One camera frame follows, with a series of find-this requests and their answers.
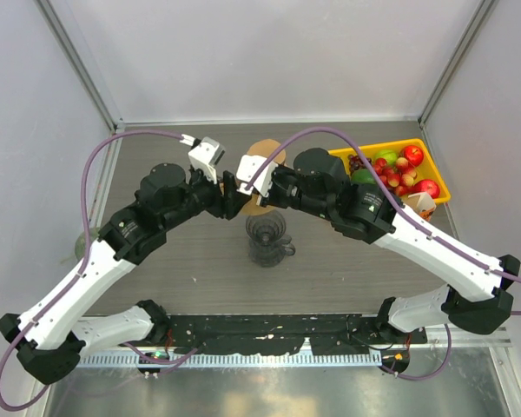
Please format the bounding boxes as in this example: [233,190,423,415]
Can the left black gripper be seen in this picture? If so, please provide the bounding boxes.
[162,164,252,230]

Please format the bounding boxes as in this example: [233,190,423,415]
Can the grey plastic measuring cup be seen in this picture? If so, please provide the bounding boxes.
[248,235,296,268]

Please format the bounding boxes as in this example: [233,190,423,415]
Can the grey plastic dripper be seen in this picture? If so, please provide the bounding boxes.
[245,210,289,248]

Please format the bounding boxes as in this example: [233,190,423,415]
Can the brown paper coffee filter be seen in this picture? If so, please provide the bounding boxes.
[247,139,287,164]

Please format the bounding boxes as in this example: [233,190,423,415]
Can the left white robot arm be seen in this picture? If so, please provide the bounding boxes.
[0,163,250,385]

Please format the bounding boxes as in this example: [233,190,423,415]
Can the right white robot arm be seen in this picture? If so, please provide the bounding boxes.
[254,149,520,342]

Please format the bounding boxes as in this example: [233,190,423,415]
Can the orange filter holder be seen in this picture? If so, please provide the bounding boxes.
[405,192,437,222]

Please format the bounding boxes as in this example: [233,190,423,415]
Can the red grape bunch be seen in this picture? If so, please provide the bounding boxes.
[347,154,366,175]

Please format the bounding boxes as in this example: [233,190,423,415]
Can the dark green avocado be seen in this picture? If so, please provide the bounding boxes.
[351,169,376,184]

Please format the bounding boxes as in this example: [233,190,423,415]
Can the green apple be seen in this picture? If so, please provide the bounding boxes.
[373,149,399,165]

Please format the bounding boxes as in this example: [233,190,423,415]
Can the lychee fruit cluster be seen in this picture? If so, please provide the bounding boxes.
[373,156,418,197]

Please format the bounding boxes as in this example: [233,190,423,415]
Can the red apple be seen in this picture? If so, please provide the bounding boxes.
[412,179,440,199]
[401,145,425,168]

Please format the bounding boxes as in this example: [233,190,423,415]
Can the green melon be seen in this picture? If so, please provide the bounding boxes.
[74,228,98,261]

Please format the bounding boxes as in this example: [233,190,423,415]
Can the yellow plastic bin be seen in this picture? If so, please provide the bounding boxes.
[328,138,451,204]

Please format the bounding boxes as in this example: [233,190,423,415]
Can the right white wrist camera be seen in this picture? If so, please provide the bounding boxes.
[235,155,278,197]

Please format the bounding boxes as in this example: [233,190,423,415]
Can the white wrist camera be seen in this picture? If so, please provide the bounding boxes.
[180,134,226,184]
[235,155,278,197]

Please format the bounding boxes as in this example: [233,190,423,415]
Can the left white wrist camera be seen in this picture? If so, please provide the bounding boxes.
[180,134,226,184]

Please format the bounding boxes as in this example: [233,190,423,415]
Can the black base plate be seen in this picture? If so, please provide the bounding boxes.
[121,312,429,355]

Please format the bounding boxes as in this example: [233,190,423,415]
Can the white slotted cable duct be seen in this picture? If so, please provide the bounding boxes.
[78,347,382,369]

